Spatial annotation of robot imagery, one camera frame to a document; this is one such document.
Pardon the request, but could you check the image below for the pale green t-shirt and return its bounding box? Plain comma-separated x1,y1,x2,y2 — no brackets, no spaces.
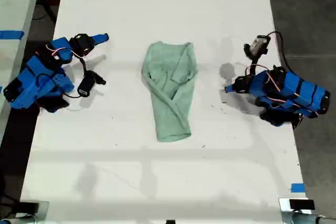
141,41,198,143

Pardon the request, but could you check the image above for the white side table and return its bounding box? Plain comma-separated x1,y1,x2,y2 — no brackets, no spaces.
0,0,44,142

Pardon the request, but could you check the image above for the long blue tape strip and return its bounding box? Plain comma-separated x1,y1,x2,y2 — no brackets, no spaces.
0,30,25,41

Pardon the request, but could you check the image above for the short blue tape strip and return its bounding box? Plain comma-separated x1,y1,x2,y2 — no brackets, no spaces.
290,183,306,194

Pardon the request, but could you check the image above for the small black box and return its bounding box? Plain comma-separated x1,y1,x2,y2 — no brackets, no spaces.
19,201,40,215
288,199,316,211

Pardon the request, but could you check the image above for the grey metal pipe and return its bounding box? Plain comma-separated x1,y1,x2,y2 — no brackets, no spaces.
290,211,336,224

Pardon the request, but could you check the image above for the thin black camera stalk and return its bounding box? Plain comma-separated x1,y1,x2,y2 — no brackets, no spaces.
78,56,88,74

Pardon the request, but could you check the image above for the grey and black camera box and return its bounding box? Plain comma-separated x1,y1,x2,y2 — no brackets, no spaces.
243,35,271,59

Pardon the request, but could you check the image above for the black floor cable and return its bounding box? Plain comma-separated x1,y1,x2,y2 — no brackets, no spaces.
31,0,58,23

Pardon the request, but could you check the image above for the long black camera cable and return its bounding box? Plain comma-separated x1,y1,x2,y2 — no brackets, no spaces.
266,31,289,71

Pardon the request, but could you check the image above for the metal table clamp bracket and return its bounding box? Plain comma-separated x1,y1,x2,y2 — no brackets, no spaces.
33,200,50,224
278,197,316,224

